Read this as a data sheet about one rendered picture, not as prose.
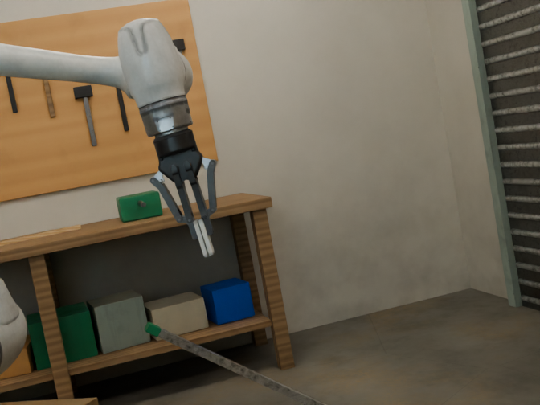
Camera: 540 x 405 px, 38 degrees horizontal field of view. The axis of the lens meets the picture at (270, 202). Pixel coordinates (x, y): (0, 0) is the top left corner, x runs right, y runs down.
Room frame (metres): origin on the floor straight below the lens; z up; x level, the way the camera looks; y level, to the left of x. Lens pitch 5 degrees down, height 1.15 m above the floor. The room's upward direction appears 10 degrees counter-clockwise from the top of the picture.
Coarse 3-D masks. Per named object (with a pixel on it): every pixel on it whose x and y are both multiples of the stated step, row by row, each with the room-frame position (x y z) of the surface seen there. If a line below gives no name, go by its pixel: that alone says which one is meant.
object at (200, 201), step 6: (186, 162) 1.42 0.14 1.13; (186, 168) 1.42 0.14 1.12; (192, 174) 1.42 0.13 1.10; (192, 180) 1.42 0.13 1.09; (192, 186) 1.43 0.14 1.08; (198, 186) 1.44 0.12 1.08; (198, 192) 1.43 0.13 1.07; (198, 198) 1.43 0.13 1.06; (198, 204) 1.43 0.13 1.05; (204, 204) 1.43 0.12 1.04; (204, 210) 1.43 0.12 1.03; (204, 216) 1.42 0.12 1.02
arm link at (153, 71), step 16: (128, 32) 1.40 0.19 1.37; (144, 32) 1.40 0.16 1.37; (160, 32) 1.41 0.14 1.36; (128, 48) 1.40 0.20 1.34; (144, 48) 1.39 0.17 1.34; (160, 48) 1.40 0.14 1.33; (176, 48) 1.45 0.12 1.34; (128, 64) 1.40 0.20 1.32; (144, 64) 1.39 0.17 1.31; (160, 64) 1.39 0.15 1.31; (176, 64) 1.42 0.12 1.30; (128, 80) 1.41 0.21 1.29; (144, 80) 1.39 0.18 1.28; (160, 80) 1.39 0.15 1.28; (176, 80) 1.41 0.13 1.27; (144, 96) 1.40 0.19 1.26; (160, 96) 1.40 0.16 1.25; (176, 96) 1.41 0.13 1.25
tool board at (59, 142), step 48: (48, 48) 4.11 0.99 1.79; (96, 48) 4.17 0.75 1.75; (192, 48) 4.29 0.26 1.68; (0, 96) 4.04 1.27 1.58; (48, 96) 4.08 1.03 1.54; (96, 96) 4.16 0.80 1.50; (192, 96) 4.28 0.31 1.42; (0, 144) 4.03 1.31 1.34; (48, 144) 4.09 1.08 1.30; (96, 144) 4.13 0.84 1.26; (144, 144) 4.21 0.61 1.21; (0, 192) 4.02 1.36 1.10; (48, 192) 4.07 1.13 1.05
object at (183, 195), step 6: (174, 168) 1.42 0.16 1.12; (174, 174) 1.42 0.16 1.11; (174, 180) 1.42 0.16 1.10; (180, 180) 1.42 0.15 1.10; (180, 186) 1.43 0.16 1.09; (180, 192) 1.43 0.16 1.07; (186, 192) 1.45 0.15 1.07; (180, 198) 1.43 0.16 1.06; (186, 198) 1.43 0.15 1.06; (186, 204) 1.43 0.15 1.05; (186, 210) 1.43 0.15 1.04; (186, 216) 1.43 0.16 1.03
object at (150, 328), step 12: (156, 336) 2.84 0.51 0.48; (168, 336) 2.86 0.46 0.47; (192, 348) 2.88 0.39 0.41; (204, 348) 2.93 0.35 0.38; (216, 360) 2.90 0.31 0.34; (228, 360) 2.92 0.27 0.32; (240, 372) 2.92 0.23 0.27; (252, 372) 2.93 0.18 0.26; (264, 384) 2.94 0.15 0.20; (276, 384) 2.96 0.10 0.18; (288, 396) 2.97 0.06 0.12; (300, 396) 2.98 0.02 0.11
